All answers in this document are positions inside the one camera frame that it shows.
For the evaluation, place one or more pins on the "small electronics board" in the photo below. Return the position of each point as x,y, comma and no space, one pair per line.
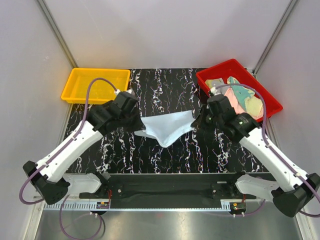
238,206
103,204

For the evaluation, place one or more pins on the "left corner aluminium post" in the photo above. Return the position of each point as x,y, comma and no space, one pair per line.
56,32

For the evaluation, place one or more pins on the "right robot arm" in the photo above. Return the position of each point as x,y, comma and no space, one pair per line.
292,187

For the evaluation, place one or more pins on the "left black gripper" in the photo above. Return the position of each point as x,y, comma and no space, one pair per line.
138,125

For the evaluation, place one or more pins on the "grey towel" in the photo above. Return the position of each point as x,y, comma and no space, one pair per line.
218,83

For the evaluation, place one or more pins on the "corner aluminium post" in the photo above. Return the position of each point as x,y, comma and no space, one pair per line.
275,35
56,32

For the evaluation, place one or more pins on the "yellow plastic bin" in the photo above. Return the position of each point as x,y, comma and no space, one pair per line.
75,90

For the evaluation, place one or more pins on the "right corner aluminium post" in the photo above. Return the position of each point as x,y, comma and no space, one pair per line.
275,35

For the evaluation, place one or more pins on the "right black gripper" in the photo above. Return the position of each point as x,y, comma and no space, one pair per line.
199,122

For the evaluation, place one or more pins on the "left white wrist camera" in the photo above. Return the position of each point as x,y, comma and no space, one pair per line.
131,91

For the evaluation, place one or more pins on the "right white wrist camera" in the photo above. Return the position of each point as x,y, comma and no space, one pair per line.
213,91

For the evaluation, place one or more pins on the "yellow-green towel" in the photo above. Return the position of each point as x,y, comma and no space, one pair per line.
254,107

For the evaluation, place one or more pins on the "teal patterned towel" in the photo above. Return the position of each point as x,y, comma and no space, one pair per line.
241,93

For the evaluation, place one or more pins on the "aluminium frame rail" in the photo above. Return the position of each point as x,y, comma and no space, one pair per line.
162,202

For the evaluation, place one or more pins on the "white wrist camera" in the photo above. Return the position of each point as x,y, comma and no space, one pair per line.
131,91
213,91

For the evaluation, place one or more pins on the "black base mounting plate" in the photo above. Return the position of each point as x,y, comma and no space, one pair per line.
212,185

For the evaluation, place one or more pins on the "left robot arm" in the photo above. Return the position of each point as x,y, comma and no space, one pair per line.
48,175

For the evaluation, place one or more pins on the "light blue towel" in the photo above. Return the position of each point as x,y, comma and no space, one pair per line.
167,128

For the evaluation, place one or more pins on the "right small electronics board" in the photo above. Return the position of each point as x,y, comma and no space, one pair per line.
238,206

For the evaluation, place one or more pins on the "red plastic bin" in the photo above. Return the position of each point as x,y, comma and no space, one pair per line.
232,68

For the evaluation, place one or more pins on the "pink towel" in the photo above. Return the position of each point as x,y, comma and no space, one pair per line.
233,101

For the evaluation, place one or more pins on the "left small electronics board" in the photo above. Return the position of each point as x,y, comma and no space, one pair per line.
103,204

